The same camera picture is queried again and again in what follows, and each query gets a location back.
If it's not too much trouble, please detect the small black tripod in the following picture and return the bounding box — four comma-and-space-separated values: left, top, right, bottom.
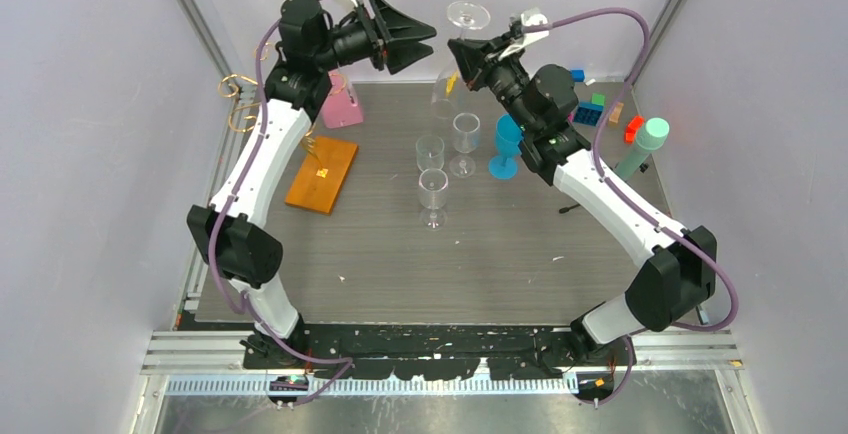
558, 204, 582, 214

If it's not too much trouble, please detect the mint green cylinder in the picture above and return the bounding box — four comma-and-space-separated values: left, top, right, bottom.
614, 117, 670, 181

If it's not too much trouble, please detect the green toy block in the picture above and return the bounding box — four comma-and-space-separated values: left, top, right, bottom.
591, 93, 606, 108

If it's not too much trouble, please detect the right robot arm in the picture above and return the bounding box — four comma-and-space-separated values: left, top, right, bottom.
447, 36, 717, 365

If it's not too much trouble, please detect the blue toy block far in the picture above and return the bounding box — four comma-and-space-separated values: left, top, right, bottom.
570, 69, 585, 83

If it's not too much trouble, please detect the red toy piece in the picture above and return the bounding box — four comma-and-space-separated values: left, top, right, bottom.
624, 115, 645, 144

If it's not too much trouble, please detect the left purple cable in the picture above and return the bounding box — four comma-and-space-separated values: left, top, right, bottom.
206, 0, 355, 408

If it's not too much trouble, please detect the tan wooden block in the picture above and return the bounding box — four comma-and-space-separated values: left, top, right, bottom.
607, 101, 624, 126

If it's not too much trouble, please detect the yellow toy piece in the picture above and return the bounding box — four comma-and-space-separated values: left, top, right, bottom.
445, 71, 459, 96

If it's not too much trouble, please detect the blue wine glass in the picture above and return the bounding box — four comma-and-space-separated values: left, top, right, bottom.
488, 114, 523, 180

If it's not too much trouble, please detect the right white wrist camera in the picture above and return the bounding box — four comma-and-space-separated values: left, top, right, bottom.
497, 7, 551, 61

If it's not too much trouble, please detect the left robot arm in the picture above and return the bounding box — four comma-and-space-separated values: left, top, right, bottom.
187, 0, 437, 368

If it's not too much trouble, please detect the clear wine glass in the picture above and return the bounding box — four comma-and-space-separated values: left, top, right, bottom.
449, 112, 481, 179
418, 168, 449, 230
415, 134, 445, 172
430, 0, 493, 121

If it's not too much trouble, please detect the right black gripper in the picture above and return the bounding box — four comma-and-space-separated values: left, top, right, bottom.
450, 31, 537, 136

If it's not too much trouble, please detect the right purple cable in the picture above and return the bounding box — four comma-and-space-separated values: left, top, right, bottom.
523, 7, 741, 408

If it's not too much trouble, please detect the purple cable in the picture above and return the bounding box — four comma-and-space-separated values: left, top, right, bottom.
206, 0, 355, 408
523, 7, 741, 408

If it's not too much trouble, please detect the orange wooden rack base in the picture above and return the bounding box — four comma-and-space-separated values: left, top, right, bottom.
285, 136, 359, 216

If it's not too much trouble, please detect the gold wire glass rack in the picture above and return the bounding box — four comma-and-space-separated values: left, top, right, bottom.
217, 73, 329, 178

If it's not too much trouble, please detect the blue studded toy block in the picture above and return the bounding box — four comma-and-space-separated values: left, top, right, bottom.
573, 101, 604, 126

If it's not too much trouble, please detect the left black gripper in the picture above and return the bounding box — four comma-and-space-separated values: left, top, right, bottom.
314, 0, 436, 75

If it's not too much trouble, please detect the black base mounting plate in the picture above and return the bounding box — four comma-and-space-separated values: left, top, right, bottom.
240, 323, 628, 381

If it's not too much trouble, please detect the clear wine glass top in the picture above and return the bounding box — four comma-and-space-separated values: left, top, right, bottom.
430, 0, 493, 121

